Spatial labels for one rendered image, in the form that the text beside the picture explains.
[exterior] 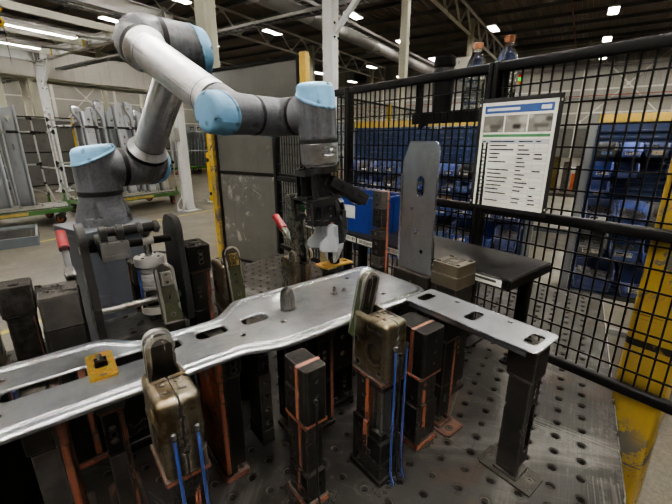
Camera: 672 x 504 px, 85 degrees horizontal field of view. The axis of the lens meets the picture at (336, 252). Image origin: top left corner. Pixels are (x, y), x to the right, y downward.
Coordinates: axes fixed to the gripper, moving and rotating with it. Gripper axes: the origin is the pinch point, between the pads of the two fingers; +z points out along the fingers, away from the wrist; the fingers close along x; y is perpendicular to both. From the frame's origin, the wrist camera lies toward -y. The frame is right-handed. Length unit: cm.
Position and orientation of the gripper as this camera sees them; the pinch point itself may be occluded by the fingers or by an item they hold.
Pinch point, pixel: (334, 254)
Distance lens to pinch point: 82.8
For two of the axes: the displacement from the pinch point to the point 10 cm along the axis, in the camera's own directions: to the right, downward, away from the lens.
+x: 6.2, 2.3, -7.5
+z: 0.5, 9.4, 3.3
